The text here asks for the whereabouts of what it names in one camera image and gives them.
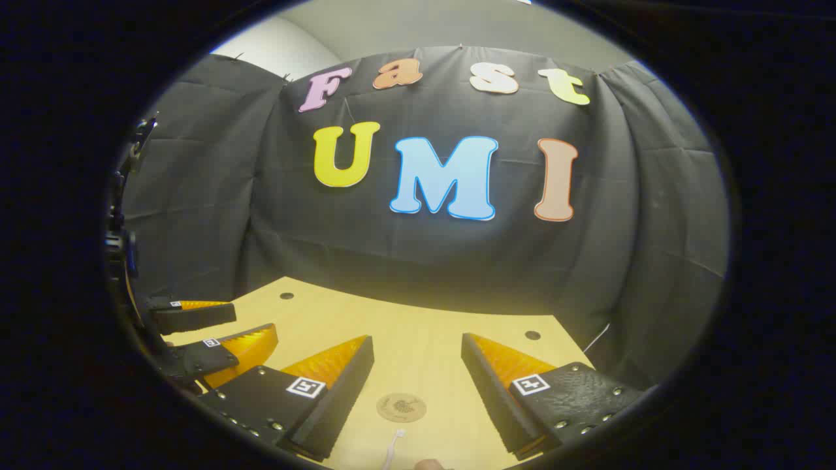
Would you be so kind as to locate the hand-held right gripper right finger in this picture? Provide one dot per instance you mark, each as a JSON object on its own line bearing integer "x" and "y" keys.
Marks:
{"x": 490, "y": 391}

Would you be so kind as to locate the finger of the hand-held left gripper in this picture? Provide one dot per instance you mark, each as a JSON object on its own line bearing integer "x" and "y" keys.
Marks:
{"x": 196, "y": 318}
{"x": 206, "y": 361}

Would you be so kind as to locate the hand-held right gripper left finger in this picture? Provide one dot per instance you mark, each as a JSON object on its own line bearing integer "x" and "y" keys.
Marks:
{"x": 339, "y": 391}

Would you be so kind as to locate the round wooden coaster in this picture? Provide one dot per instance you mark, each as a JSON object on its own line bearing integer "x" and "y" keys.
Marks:
{"x": 401, "y": 407}

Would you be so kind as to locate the pale pink toothbrush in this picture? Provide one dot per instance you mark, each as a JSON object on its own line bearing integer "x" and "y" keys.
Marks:
{"x": 392, "y": 447}

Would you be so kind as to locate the light wooden desktop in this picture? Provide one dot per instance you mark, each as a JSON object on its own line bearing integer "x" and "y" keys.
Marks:
{"x": 418, "y": 339}

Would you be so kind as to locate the black backdrop cloth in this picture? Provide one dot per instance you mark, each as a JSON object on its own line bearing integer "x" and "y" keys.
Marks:
{"x": 424, "y": 254}

